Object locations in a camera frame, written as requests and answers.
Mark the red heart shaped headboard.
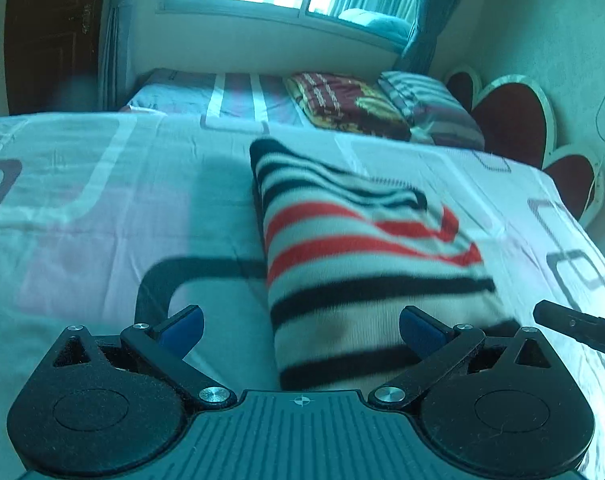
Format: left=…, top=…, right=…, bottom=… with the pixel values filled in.
left=445, top=65, right=605, bottom=228

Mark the teal curtain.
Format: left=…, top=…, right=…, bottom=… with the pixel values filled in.
left=394, top=0, right=462, bottom=75
left=98, top=0, right=134, bottom=110

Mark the teal curtain left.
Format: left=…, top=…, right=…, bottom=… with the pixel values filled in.
left=98, top=0, right=134, bottom=110

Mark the striped grey pillow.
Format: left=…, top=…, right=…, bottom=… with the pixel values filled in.
left=377, top=70, right=485, bottom=151

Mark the red yellow folded blanket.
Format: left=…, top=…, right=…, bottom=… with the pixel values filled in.
left=285, top=72, right=411, bottom=141

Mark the striped bed sheet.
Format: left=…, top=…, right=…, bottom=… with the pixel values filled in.
left=126, top=68, right=311, bottom=127

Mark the white patterned bed quilt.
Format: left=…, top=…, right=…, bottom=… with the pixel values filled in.
left=0, top=113, right=605, bottom=479

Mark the red black striped knit sweater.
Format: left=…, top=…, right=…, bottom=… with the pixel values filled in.
left=249, top=138, right=519, bottom=391

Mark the teal cloth on sill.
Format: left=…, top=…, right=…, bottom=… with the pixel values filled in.
left=339, top=9, right=411, bottom=44

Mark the dark wooden door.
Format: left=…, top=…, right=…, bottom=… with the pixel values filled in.
left=4, top=0, right=103, bottom=115

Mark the teal curtain right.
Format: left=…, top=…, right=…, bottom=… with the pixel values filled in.
left=394, top=0, right=462, bottom=75

